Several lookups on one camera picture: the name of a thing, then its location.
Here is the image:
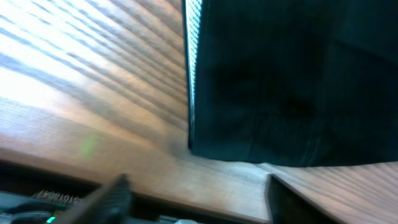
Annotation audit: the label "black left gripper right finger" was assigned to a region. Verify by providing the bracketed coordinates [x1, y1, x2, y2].
[267, 174, 339, 224]

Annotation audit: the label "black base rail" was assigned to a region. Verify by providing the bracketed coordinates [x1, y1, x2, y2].
[1, 162, 196, 223]

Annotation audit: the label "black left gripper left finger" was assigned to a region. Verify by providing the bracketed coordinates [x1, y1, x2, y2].
[55, 174, 132, 224]

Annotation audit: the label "black pants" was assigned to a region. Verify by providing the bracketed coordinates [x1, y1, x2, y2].
[182, 0, 397, 167]

